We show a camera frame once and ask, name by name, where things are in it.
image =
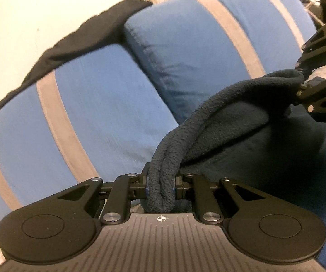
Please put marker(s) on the right blue striped pillow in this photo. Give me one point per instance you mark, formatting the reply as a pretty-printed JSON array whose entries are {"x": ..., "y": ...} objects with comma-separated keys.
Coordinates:
[{"x": 192, "y": 49}]

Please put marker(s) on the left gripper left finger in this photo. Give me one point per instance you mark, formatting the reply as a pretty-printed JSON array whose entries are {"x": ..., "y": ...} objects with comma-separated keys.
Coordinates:
[{"x": 119, "y": 195}]

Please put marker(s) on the black garment behind pillows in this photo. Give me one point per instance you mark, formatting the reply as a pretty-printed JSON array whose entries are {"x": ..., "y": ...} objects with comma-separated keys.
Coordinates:
[{"x": 98, "y": 31}]

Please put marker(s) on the dark blue fleece garment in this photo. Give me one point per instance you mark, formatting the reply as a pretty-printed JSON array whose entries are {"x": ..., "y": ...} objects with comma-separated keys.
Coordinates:
[{"x": 252, "y": 132}]

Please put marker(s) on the blue striped pillow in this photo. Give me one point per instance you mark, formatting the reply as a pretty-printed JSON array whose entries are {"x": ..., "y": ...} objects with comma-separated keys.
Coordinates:
[
  {"x": 96, "y": 116},
  {"x": 192, "y": 49}
]

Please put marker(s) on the left blue striped pillow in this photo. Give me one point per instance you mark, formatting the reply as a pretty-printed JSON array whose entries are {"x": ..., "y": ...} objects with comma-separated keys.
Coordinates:
[{"x": 96, "y": 116}]

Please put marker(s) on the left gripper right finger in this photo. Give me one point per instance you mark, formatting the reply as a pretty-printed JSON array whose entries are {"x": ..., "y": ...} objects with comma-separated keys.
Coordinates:
[{"x": 196, "y": 189}]

